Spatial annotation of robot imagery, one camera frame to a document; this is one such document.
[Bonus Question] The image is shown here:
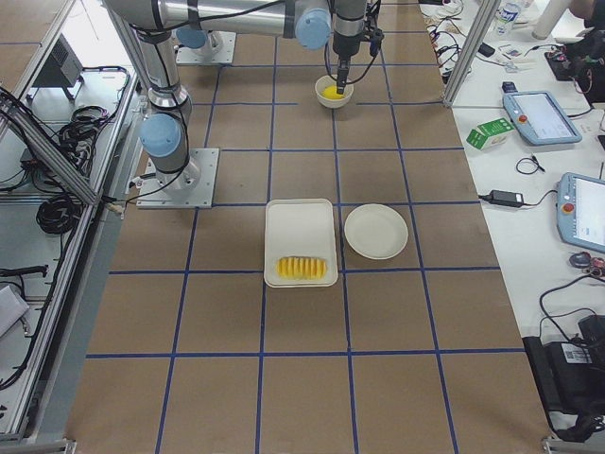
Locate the plastic water bottle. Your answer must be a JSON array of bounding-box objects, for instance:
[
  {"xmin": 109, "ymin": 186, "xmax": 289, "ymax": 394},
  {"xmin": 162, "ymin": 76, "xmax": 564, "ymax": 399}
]
[{"xmin": 493, "ymin": 0, "xmax": 521, "ymax": 39}]

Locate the white rectangular tray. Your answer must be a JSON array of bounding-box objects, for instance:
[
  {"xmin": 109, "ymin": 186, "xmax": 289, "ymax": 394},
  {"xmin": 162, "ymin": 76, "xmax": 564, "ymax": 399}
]
[{"xmin": 264, "ymin": 199, "xmax": 338, "ymax": 288}]

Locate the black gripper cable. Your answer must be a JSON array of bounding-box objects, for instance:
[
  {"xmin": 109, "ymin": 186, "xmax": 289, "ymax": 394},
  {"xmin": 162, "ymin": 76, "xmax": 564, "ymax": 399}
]
[{"xmin": 347, "ymin": 0, "xmax": 385, "ymax": 86}]

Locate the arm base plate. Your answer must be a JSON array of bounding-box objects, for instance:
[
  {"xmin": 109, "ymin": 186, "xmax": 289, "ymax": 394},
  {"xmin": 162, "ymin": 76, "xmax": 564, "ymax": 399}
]
[
  {"xmin": 175, "ymin": 27, "xmax": 236, "ymax": 66},
  {"xmin": 135, "ymin": 148, "xmax": 219, "ymax": 209}
]

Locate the black power adapter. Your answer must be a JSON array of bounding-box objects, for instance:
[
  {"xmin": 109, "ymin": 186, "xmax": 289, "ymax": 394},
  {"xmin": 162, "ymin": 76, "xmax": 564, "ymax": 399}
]
[{"xmin": 490, "ymin": 189, "xmax": 525, "ymax": 208}]

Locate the green white carton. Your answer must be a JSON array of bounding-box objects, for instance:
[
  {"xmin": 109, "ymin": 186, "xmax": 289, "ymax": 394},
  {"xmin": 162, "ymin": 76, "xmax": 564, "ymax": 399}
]
[{"xmin": 466, "ymin": 117, "xmax": 514, "ymax": 150}]

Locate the blue teach pendant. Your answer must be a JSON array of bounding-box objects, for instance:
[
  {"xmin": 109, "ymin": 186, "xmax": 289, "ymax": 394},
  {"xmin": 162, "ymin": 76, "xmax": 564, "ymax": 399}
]
[
  {"xmin": 502, "ymin": 91, "xmax": 582, "ymax": 146},
  {"xmin": 556, "ymin": 172, "xmax": 605, "ymax": 253}
]

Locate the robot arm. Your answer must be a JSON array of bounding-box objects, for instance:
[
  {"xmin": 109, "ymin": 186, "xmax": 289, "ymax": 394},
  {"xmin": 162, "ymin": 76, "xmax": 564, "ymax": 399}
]
[{"xmin": 105, "ymin": 0, "xmax": 384, "ymax": 110}]

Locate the white bowl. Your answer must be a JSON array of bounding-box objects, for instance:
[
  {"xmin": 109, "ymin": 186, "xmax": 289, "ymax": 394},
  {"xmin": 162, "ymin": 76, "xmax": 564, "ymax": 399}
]
[{"xmin": 315, "ymin": 75, "xmax": 354, "ymax": 109}]

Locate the yellow lemon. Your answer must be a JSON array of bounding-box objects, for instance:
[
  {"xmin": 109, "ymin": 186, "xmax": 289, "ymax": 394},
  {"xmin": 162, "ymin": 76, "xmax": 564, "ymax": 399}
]
[{"xmin": 320, "ymin": 85, "xmax": 344, "ymax": 100}]

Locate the white round plate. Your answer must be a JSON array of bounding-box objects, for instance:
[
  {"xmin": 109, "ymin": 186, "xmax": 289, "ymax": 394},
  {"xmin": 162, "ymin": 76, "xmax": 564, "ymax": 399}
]
[{"xmin": 344, "ymin": 203, "xmax": 409, "ymax": 260}]

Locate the aluminium frame post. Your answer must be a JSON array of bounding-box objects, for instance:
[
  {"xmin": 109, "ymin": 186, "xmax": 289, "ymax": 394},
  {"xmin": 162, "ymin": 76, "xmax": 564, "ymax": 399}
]
[{"xmin": 442, "ymin": 0, "xmax": 499, "ymax": 107}]

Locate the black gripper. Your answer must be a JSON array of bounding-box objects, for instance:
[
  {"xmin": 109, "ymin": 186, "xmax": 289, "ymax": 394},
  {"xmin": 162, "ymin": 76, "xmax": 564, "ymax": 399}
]
[{"xmin": 333, "ymin": 18, "xmax": 384, "ymax": 93}]

